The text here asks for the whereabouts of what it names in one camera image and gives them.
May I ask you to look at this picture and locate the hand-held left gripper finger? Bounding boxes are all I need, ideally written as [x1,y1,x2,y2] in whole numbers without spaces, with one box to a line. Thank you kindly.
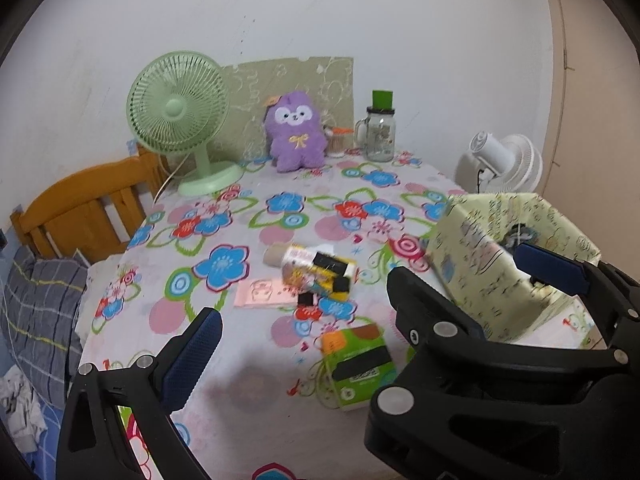
[56,307,224,480]

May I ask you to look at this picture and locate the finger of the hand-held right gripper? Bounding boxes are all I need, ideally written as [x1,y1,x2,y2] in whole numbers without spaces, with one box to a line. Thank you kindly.
[515,242,640,322]
[387,265,487,347]

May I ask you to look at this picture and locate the dark grey cloth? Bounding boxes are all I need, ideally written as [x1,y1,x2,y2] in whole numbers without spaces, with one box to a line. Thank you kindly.
[500,222,543,251]

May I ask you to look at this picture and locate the yellow patterned fabric box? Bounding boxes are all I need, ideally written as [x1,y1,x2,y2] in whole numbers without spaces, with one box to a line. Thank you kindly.
[425,192,603,351]

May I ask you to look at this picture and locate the floral tablecloth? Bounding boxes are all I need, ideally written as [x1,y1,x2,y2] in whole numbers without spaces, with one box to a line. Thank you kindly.
[75,147,608,480]

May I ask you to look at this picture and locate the green tissue pack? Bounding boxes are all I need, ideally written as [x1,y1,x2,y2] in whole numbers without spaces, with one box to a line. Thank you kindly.
[320,324,400,413]

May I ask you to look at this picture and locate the pink card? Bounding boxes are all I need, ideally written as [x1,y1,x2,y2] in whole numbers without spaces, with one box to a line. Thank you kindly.
[232,279,296,310]

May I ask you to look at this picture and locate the black yellow snack packet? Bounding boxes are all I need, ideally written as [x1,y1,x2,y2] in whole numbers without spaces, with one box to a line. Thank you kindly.
[297,252,358,308]

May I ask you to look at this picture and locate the white standing fan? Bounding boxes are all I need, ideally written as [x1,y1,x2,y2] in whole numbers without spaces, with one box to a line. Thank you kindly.
[452,131,544,196]

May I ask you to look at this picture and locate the white bedding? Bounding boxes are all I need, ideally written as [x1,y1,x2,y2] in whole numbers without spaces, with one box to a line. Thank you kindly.
[74,247,123,341]

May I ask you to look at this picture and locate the beige cardboard tube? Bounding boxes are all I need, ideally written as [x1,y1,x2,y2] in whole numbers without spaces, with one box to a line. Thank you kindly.
[262,242,296,267]

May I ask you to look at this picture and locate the white yellow snack packet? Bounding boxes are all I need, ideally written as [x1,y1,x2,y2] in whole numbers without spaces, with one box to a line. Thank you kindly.
[280,245,336,286]

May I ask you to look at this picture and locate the grey plaid pillow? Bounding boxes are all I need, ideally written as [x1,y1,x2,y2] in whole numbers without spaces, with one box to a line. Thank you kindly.
[0,245,90,403]

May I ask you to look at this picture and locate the beige door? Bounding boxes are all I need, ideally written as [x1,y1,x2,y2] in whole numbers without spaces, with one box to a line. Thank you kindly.
[537,0,640,271]

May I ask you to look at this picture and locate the blue checked bed sheet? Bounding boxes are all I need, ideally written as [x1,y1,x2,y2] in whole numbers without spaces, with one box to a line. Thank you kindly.
[10,400,151,480]

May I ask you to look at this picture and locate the crumpled grey white cloth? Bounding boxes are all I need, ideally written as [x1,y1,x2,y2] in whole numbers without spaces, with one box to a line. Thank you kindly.
[0,365,48,453]

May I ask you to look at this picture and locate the wooden bed headboard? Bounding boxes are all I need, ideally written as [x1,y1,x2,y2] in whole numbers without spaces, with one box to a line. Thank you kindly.
[10,147,168,265]

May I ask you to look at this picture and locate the glass jar mug green lid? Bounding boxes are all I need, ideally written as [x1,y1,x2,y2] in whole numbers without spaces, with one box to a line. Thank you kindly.
[354,90,398,163]

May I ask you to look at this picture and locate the small cup with orange piece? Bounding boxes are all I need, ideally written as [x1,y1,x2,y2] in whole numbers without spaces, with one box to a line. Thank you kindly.
[324,125,353,159]

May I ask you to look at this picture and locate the purple plush toy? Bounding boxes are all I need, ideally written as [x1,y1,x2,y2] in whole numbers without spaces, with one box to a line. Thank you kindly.
[264,91,328,174]

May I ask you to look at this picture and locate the green desk fan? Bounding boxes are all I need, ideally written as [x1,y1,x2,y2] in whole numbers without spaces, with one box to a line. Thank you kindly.
[126,50,246,197]

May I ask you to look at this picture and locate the green patterned board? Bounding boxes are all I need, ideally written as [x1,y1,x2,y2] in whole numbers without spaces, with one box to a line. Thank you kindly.
[205,55,357,166]

